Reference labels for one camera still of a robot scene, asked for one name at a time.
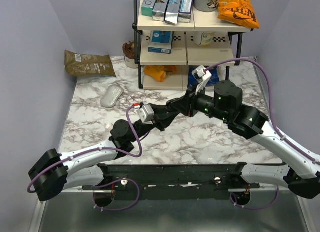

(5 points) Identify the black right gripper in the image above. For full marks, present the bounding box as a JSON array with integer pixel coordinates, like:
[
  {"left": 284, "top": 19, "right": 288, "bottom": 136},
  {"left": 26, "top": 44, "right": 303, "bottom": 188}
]
[{"left": 169, "top": 82, "right": 231, "bottom": 123}]

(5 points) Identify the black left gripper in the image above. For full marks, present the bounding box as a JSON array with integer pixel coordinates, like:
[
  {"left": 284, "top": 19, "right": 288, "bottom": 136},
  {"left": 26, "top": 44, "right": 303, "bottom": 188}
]
[{"left": 129, "top": 103, "right": 179, "bottom": 144}]

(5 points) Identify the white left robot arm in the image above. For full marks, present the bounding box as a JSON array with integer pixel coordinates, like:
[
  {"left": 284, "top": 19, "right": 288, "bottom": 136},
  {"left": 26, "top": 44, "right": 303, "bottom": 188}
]
[{"left": 27, "top": 103, "right": 179, "bottom": 202}]

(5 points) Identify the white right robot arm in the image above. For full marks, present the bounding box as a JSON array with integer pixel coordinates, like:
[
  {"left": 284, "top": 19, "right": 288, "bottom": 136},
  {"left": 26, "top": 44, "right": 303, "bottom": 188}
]
[{"left": 166, "top": 80, "right": 320, "bottom": 199}]

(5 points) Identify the blue Doritos bag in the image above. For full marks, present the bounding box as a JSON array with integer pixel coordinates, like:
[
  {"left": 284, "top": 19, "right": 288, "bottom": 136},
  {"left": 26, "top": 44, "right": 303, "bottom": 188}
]
[{"left": 187, "top": 66, "right": 220, "bottom": 88}]

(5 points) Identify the orange snack bag bottom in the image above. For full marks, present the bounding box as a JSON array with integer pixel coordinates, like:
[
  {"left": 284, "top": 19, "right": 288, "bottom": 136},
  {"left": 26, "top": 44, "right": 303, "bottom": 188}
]
[{"left": 143, "top": 65, "right": 178, "bottom": 82}]

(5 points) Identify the three-tier beige shelf rack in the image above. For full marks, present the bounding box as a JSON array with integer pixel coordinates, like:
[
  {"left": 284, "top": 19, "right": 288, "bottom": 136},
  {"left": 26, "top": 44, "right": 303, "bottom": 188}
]
[{"left": 132, "top": 0, "right": 250, "bottom": 90}]

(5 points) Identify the blue box middle shelf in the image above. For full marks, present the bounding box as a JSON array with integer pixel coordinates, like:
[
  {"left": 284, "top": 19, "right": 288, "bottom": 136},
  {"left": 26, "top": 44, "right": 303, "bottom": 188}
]
[{"left": 148, "top": 30, "right": 174, "bottom": 54}]

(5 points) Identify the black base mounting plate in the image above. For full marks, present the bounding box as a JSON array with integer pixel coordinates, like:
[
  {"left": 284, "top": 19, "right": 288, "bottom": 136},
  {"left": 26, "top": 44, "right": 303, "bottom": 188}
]
[{"left": 98, "top": 162, "right": 250, "bottom": 201}]

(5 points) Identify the brown lidded cup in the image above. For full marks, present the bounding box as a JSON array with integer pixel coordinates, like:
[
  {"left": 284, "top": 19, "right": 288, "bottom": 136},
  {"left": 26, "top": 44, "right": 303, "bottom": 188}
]
[{"left": 122, "top": 41, "right": 139, "bottom": 69}]

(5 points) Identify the blue white toothpaste box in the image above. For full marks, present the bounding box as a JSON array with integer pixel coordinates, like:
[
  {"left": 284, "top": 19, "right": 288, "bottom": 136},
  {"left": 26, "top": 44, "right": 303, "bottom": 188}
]
[{"left": 178, "top": 0, "right": 194, "bottom": 23}]

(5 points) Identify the silver blue toothpaste box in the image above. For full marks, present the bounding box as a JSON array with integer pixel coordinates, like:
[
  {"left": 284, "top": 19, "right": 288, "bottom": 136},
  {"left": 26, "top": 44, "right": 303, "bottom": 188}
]
[{"left": 164, "top": 0, "right": 182, "bottom": 25}]

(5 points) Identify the brown snack bag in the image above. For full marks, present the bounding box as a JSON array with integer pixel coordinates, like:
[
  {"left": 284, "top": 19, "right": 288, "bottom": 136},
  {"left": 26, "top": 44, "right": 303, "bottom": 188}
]
[{"left": 64, "top": 50, "right": 116, "bottom": 77}]

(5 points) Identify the teal toothpaste box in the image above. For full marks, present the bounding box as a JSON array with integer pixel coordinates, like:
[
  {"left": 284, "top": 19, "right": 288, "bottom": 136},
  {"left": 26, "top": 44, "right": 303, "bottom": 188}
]
[{"left": 141, "top": 0, "right": 157, "bottom": 17}]

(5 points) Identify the white printed mug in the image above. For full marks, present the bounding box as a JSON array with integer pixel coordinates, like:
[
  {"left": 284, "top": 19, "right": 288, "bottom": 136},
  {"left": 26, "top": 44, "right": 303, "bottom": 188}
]
[{"left": 194, "top": 0, "right": 219, "bottom": 13}]

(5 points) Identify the orange chips bag top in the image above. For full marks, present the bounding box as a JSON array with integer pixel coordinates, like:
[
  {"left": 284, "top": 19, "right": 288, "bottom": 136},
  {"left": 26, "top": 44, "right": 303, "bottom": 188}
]
[{"left": 217, "top": 0, "right": 260, "bottom": 29}]

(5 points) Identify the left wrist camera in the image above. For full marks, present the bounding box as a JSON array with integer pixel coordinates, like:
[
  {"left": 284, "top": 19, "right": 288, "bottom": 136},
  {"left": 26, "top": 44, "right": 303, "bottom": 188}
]
[{"left": 137, "top": 104, "right": 155, "bottom": 125}]

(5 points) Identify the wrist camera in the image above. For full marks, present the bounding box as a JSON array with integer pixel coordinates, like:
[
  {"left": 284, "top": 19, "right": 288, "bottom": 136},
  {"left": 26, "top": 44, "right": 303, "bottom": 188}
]
[
  {"left": 137, "top": 104, "right": 155, "bottom": 125},
  {"left": 191, "top": 65, "right": 212, "bottom": 95}
]

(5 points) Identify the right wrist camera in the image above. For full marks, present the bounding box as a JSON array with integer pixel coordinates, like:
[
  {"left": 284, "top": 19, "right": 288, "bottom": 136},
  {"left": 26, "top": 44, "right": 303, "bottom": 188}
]
[{"left": 191, "top": 65, "right": 212, "bottom": 95}]

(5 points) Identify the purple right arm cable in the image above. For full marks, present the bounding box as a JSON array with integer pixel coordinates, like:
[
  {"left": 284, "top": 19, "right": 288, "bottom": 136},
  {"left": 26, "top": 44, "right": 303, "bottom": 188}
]
[{"left": 204, "top": 57, "right": 320, "bottom": 210}]

